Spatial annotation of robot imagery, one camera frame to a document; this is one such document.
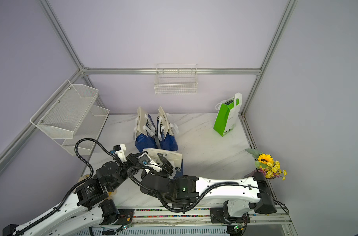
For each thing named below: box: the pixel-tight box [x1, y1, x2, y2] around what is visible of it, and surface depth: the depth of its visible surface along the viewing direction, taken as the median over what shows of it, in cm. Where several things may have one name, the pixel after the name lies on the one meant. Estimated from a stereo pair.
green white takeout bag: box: [212, 92, 243, 137], surface depth 95 cm
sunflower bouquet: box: [243, 148, 288, 181], surface depth 67 cm
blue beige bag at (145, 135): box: [133, 106, 158, 153], surface depth 91 cm
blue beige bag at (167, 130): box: [156, 106, 179, 152], surface depth 90 cm
